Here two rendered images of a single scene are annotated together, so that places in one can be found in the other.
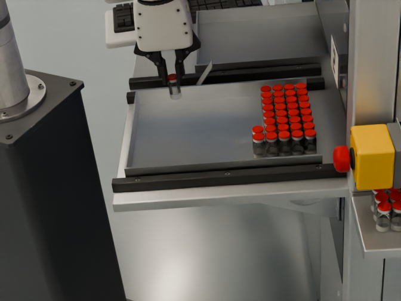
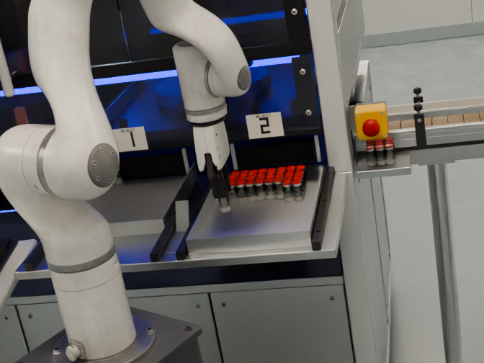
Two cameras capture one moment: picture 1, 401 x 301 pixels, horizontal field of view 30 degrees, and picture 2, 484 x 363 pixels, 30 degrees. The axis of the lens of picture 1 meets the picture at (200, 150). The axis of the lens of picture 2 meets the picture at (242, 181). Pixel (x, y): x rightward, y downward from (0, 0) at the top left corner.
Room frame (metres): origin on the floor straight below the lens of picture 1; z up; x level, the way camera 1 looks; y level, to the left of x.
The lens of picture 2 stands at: (0.90, 1.78, 1.69)
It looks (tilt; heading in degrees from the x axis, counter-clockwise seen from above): 21 degrees down; 279
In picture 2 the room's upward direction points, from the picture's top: 10 degrees counter-clockwise
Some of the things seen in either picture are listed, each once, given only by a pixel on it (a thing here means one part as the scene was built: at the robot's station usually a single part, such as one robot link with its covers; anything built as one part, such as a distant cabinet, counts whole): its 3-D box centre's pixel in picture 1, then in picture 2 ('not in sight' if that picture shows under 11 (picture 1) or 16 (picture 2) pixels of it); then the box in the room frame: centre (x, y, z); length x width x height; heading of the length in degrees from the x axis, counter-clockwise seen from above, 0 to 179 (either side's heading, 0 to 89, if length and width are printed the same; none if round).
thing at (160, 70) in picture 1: (156, 65); (217, 185); (1.22, 0.06, 1.01); 0.03 x 0.03 x 0.07; 84
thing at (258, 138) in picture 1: (259, 146); (297, 190); (1.07, -0.10, 0.90); 0.02 x 0.02 x 0.05
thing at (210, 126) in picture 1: (222, 127); (260, 208); (1.15, -0.04, 0.90); 0.34 x 0.26 x 0.04; 86
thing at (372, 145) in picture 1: (376, 156); (372, 120); (0.89, -0.26, 0.99); 0.08 x 0.07 x 0.07; 86
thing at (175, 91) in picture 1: (174, 87); (224, 201); (1.22, 0.04, 0.96); 0.02 x 0.02 x 0.04
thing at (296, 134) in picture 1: (293, 119); (267, 181); (1.14, -0.18, 0.90); 0.18 x 0.02 x 0.05; 176
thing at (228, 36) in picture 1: (272, 37); (130, 199); (1.48, -0.19, 0.90); 0.34 x 0.26 x 0.04; 86
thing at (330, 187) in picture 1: (244, 90); (193, 216); (1.32, -0.10, 0.87); 0.70 x 0.48 x 0.02; 176
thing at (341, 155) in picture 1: (345, 158); (371, 127); (0.89, -0.22, 0.99); 0.04 x 0.04 x 0.04; 86
